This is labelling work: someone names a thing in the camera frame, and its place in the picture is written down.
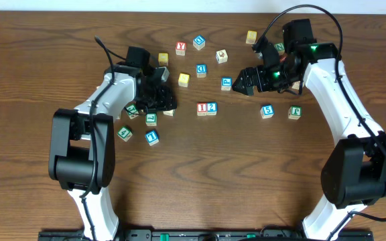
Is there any yellow S wooden block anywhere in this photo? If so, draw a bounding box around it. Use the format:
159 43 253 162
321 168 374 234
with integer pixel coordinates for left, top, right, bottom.
178 73 190 88

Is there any green L wooden block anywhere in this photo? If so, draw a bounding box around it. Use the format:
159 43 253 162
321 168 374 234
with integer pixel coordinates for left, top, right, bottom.
145 113 157 127

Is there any blue 5 wooden block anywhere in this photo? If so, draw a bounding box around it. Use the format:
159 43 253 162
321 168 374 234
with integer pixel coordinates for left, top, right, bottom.
260 104 274 118

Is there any green N wooden block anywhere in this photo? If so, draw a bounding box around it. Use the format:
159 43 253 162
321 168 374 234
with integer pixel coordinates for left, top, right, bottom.
274 43 285 56

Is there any blue P wooden block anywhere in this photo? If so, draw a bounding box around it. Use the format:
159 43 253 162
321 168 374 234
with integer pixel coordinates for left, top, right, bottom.
221 77 232 91

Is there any blue D far wooden block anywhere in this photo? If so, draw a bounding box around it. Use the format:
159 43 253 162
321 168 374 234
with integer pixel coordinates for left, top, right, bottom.
192 35 206 50

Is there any plain animal wooden block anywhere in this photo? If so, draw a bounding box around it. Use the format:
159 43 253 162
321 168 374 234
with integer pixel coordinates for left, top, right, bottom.
292 81 304 90

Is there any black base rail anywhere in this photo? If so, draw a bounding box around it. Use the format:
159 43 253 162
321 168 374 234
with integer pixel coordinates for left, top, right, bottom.
38 228 374 241

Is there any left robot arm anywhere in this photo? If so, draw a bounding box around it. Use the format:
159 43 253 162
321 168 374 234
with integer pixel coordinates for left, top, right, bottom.
38 46 177 240

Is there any blue d wooden block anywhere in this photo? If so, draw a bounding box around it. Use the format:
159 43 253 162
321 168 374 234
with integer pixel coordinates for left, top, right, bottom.
192 35 206 50
196 64 207 78

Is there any blue T wooden block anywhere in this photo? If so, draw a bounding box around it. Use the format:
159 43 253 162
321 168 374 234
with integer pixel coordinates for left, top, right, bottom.
145 130 159 146

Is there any yellow O wooden block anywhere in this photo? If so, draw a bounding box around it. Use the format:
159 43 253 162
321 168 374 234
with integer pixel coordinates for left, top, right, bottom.
158 52 169 66

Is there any red I wooden block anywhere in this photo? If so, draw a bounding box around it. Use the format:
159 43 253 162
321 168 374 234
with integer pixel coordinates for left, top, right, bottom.
197 102 208 116

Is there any green J left wooden block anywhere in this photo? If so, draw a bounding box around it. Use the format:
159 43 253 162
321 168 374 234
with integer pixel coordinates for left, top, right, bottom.
125 104 139 119

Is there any blue D centre wooden block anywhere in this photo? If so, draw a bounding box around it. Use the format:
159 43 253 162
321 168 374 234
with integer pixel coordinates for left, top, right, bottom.
196 64 207 78

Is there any plain picture wooden block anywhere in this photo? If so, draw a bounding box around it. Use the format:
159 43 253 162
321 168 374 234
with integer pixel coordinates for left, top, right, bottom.
216 50 228 64

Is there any yellow far wooden block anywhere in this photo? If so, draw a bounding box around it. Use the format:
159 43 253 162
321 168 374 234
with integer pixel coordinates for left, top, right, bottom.
245 30 257 45

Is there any green j wooden block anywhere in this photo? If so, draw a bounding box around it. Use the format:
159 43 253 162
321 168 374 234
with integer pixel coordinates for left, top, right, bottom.
288 106 302 120
125 104 139 119

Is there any red A wooden block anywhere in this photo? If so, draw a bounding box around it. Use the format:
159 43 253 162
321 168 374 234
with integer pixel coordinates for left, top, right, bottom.
163 109 175 116

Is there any red M wooden block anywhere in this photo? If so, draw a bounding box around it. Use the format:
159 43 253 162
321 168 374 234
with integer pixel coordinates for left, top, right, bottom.
279 54 287 62

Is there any blue 2 wooden block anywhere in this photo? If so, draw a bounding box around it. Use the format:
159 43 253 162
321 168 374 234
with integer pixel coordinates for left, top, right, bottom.
206 102 218 115

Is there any red Y wooden block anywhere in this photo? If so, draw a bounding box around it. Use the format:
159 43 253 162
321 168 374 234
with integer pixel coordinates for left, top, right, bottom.
176 42 187 56

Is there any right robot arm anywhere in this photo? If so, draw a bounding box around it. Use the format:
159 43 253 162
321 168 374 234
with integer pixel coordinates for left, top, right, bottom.
232 19 386 240

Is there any green 4 wooden block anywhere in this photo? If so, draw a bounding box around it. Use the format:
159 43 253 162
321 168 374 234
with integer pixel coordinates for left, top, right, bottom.
117 125 133 142

